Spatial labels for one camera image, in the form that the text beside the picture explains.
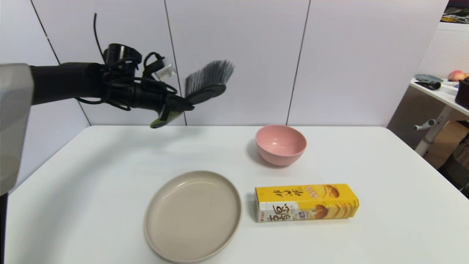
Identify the green grey bristle brush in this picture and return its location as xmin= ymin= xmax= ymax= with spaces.
xmin=149 ymin=60 xmax=235 ymax=129

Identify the beige round plate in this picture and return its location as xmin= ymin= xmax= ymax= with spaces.
xmin=144 ymin=170 xmax=243 ymax=264

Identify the pink bowl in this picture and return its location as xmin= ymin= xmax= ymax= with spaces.
xmin=255 ymin=125 xmax=307 ymax=166

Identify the grey robot torso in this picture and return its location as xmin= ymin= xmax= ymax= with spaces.
xmin=0 ymin=63 xmax=34 ymax=195

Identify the yellow potato chips box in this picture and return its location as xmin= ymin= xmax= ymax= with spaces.
xmin=255 ymin=184 xmax=359 ymax=223

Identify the grey flat dish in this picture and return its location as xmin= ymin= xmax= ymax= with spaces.
xmin=415 ymin=74 xmax=444 ymax=84

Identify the black handheld tool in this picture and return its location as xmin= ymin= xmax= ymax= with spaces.
xmin=414 ymin=80 xmax=442 ymax=91

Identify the white side table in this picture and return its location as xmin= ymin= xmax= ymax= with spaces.
xmin=410 ymin=78 xmax=469 ymax=157

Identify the brown cardboard box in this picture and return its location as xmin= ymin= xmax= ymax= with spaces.
xmin=425 ymin=120 xmax=469 ymax=170

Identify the peach fruit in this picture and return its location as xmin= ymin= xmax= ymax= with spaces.
xmin=447 ymin=70 xmax=468 ymax=82

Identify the dark crate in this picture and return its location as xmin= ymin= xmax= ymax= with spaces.
xmin=458 ymin=77 xmax=469 ymax=110

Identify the white cable connector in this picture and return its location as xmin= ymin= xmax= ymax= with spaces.
xmin=154 ymin=58 xmax=177 ymax=82

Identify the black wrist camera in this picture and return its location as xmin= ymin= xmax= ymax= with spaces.
xmin=103 ymin=43 xmax=142 ymax=70

